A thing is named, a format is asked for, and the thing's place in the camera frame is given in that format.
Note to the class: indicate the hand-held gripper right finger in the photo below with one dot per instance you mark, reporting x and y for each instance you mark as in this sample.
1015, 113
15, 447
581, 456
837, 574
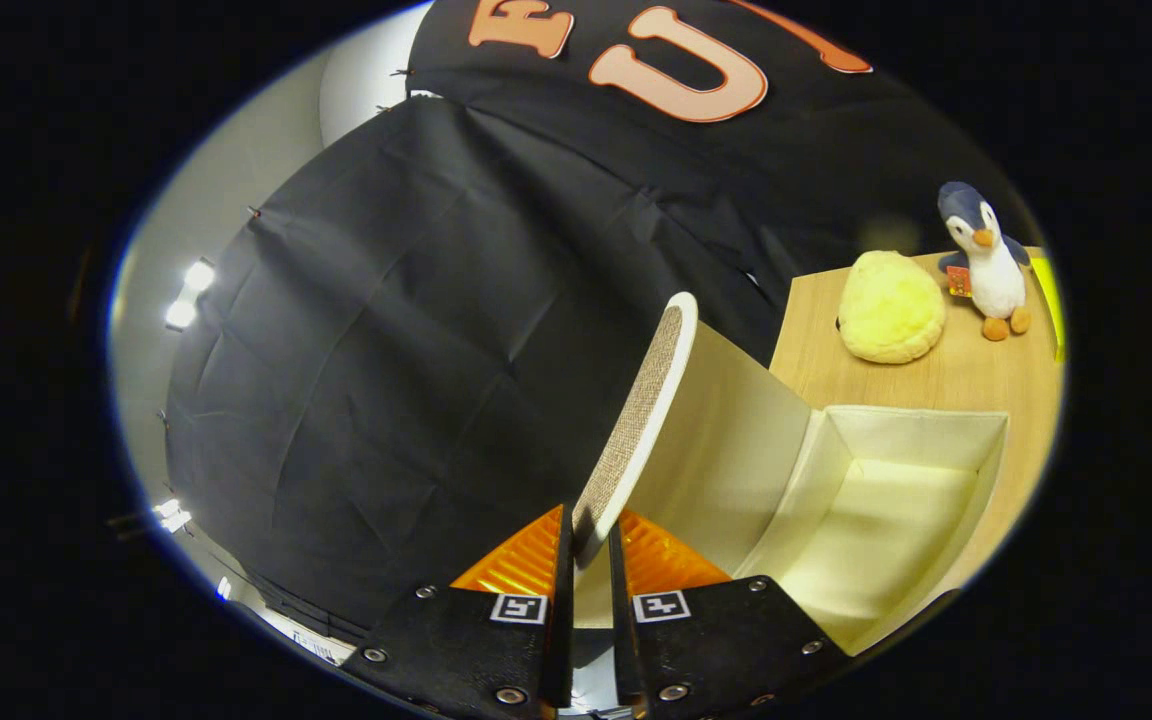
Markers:
619, 620

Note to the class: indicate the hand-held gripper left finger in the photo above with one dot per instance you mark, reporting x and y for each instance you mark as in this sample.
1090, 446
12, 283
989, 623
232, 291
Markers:
561, 620

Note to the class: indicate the beige fabric storage box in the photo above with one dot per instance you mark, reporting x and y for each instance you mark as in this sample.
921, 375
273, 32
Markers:
886, 520

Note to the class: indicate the bright ceiling light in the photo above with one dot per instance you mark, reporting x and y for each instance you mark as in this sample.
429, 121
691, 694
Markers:
199, 276
172, 516

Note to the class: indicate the yellow round plush toy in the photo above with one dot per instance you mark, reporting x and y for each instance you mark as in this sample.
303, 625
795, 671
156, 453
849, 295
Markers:
891, 305

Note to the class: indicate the penguin plush toy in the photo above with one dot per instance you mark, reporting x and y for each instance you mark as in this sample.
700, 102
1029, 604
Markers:
996, 280

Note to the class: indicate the row of small cloth clips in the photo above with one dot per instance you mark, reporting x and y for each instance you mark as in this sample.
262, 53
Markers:
254, 212

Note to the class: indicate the yellow book with red circle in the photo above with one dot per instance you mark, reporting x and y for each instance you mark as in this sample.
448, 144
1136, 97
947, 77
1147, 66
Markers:
1048, 300

